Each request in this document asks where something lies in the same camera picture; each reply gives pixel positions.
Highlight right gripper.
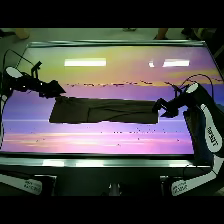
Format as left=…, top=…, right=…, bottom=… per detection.
left=152, top=97, right=180, bottom=119

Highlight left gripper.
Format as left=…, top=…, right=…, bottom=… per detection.
left=40, top=79, right=67, bottom=100

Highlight brown shirt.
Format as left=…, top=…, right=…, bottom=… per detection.
left=48, top=95, right=160, bottom=125

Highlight person's legs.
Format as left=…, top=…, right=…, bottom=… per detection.
left=153, top=27, right=170, bottom=41

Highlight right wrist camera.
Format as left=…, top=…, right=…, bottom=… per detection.
left=170, top=83, right=188, bottom=101

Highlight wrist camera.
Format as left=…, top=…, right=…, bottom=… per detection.
left=170, top=83, right=188, bottom=101
left=30, top=60, right=43, bottom=81

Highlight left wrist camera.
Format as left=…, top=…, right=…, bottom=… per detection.
left=30, top=60, right=43, bottom=81

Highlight black cable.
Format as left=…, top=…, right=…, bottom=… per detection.
left=179, top=73, right=215, bottom=93
left=1, top=48, right=36, bottom=76

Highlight silver frame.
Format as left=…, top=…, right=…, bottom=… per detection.
left=0, top=39, right=224, bottom=197

